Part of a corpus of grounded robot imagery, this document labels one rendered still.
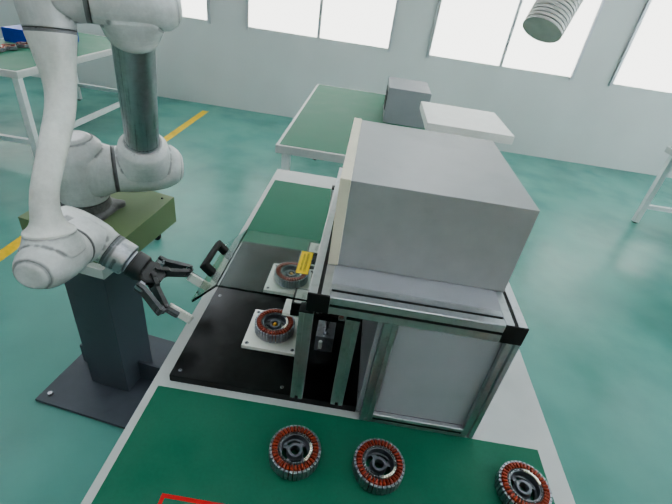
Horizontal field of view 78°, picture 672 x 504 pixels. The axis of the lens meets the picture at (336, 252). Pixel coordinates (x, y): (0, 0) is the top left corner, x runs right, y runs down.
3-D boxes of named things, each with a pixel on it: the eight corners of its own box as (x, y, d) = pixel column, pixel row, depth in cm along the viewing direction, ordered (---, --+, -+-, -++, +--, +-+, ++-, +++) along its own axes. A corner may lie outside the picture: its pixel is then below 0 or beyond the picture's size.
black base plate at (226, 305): (169, 380, 105) (168, 374, 103) (243, 246, 158) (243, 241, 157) (355, 412, 104) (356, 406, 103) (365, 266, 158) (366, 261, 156)
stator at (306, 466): (260, 471, 89) (260, 462, 87) (279, 427, 98) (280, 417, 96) (310, 489, 87) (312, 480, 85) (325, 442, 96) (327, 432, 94)
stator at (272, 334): (249, 340, 115) (250, 331, 113) (260, 313, 124) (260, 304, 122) (290, 347, 114) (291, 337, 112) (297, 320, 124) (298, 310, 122)
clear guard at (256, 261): (191, 302, 92) (189, 280, 89) (226, 244, 112) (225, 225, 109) (337, 326, 92) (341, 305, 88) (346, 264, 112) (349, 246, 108)
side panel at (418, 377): (359, 419, 102) (384, 323, 85) (359, 409, 105) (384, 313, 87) (472, 439, 102) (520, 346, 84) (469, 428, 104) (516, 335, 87)
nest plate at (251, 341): (241, 348, 114) (241, 344, 113) (255, 311, 126) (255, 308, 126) (295, 357, 113) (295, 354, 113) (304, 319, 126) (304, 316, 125)
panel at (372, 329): (355, 410, 102) (378, 319, 86) (366, 260, 157) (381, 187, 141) (360, 410, 102) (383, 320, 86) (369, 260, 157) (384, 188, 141)
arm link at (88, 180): (57, 184, 144) (42, 123, 131) (116, 182, 152) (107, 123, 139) (55, 210, 133) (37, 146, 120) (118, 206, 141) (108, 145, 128)
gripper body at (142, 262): (133, 261, 116) (163, 279, 119) (117, 279, 109) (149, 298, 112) (143, 244, 113) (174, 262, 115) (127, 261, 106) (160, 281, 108)
